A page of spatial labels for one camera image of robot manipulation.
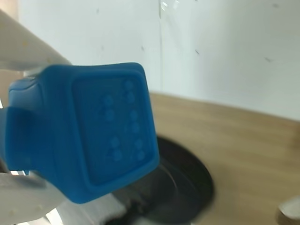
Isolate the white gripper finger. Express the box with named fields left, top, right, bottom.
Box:
left=0, top=8, right=72, bottom=74
left=0, top=161, right=69, bottom=225

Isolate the blue cube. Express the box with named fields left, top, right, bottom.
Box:
left=0, top=61, right=161, bottom=204

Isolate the white paper sheet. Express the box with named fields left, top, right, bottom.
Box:
left=17, top=0, right=163, bottom=94

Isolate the black round base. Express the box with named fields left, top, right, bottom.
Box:
left=110, top=135, right=216, bottom=225

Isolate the brown table grommet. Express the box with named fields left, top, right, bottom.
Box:
left=277, top=196, right=300, bottom=225

